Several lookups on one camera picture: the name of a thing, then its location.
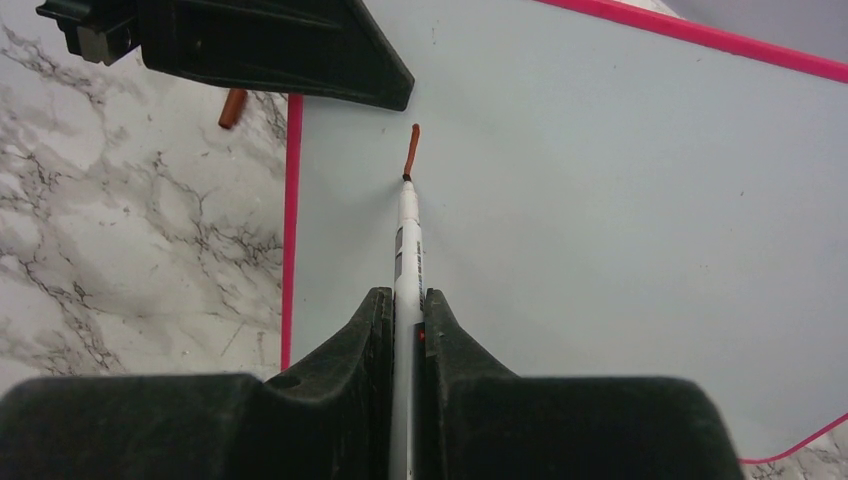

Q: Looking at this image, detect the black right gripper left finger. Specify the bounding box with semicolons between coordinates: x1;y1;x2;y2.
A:
1;287;393;479

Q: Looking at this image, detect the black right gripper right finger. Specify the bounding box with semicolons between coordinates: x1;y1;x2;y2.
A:
413;289;743;479

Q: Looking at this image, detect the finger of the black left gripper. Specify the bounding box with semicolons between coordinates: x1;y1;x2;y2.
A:
36;0;415;111

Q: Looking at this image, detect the white brown whiteboard marker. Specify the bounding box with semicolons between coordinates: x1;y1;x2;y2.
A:
388;173;425;480

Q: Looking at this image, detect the pink framed whiteboard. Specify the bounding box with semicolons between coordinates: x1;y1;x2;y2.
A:
291;1;847;459

